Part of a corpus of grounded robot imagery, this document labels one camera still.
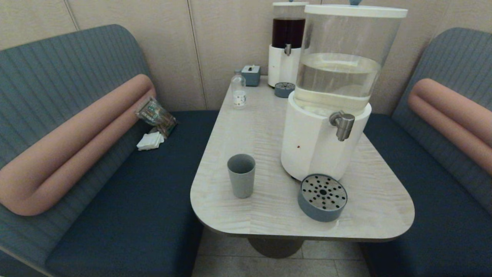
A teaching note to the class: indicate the grey-blue plastic cup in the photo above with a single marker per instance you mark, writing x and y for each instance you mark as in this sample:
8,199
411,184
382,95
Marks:
241,181

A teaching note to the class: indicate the blue-grey tissue box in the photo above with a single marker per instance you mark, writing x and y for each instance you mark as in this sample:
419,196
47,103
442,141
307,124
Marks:
251,77

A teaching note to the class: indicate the white paper napkins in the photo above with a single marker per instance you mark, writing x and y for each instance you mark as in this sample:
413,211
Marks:
150,142

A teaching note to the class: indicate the clear plastic snack bag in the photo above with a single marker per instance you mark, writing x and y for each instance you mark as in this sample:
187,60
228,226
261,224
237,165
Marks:
155,115

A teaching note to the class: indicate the large clear water dispenser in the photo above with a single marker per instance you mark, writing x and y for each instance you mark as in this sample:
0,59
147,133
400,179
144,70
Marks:
307,142

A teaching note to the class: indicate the large silver dispenser tap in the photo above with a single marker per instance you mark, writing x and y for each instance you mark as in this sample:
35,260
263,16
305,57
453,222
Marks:
344,125

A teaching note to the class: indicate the small blue round drip tray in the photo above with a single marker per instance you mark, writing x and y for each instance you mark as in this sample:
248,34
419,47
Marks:
283,92

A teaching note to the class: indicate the blue upholstered sofa bench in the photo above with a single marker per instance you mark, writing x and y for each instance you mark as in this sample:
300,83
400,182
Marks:
134,192
423,211

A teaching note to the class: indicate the small clear plastic bottle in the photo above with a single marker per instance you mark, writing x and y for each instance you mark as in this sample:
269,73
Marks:
238,98

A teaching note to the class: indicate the dark drink dispenser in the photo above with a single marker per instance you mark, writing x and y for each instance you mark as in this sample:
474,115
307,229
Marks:
282,65

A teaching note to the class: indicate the pink bolster cushion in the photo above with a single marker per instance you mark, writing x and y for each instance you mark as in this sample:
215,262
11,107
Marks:
57,154
449,111

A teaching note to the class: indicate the small silver dispenser tap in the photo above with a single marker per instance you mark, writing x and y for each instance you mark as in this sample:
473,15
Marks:
287,49

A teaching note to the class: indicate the grey perforated drip tray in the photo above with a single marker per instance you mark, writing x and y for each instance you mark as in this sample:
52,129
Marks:
319,211

